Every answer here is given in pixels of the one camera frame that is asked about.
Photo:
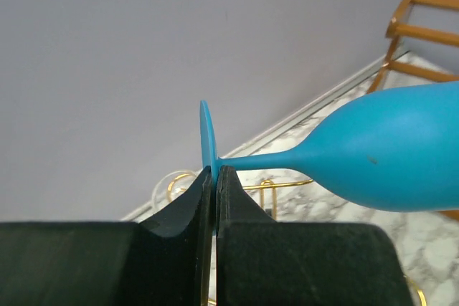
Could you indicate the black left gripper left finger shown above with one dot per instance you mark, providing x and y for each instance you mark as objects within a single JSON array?
[{"x": 163, "y": 260}]

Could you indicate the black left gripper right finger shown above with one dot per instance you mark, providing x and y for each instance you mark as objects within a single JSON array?
[{"x": 264, "y": 262}]

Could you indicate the blue plastic goblet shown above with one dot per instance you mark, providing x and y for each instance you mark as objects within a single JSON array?
[{"x": 392, "y": 150}]

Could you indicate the wooden ribbed glass divider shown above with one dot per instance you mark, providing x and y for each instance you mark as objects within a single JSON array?
[{"x": 399, "y": 28}]

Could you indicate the gold wire wine glass rack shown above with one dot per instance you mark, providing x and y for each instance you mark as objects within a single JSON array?
[{"x": 176, "y": 183}]

